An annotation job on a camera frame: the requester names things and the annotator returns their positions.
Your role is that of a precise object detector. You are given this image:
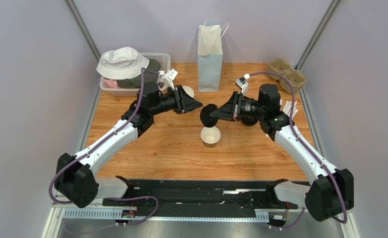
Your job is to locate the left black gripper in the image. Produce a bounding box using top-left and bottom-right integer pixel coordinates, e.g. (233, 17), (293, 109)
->
(150, 85), (203, 117)

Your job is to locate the black coffee cup lid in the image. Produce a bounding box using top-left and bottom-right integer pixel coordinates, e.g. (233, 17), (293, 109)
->
(200, 104), (218, 128)

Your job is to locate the white paper coffee cup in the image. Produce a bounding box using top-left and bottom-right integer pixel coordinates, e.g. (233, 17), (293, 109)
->
(200, 126), (221, 148)

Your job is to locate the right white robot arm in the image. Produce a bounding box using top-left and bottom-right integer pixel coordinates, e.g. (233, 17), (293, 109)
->
(200, 84), (354, 222)

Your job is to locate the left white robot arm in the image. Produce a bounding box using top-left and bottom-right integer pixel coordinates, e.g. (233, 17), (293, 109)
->
(49, 82), (202, 208)

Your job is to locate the stack of paper cups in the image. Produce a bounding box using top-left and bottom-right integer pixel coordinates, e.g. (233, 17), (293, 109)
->
(182, 86), (195, 98)

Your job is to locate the white plastic basket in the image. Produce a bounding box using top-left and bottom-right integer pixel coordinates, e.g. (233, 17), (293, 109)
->
(100, 52), (171, 97)

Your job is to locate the olive green cloth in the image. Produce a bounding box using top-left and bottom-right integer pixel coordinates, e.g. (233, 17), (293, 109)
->
(116, 59), (161, 88)

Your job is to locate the white paper bag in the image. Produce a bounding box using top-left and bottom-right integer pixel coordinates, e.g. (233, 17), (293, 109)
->
(197, 23), (229, 92)

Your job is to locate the bundle of wrapped straws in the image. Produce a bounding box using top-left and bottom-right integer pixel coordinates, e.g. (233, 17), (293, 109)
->
(279, 99), (299, 119)

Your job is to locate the cardboard cup carrier stack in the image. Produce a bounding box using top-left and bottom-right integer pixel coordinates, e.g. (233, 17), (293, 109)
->
(268, 59), (307, 94)

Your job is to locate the white bucket hat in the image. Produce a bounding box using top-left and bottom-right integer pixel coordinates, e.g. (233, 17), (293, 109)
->
(96, 47), (150, 80)

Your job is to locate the pink cloth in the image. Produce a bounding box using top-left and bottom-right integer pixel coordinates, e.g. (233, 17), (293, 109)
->
(103, 78), (119, 89)

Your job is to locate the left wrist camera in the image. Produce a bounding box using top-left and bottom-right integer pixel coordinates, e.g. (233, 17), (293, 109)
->
(161, 68), (178, 91)

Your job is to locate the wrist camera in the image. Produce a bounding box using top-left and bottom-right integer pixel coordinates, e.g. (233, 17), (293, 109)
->
(235, 74), (251, 95)
(161, 68), (178, 91)

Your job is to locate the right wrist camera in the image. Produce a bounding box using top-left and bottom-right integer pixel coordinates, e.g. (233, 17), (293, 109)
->
(235, 74), (251, 95)

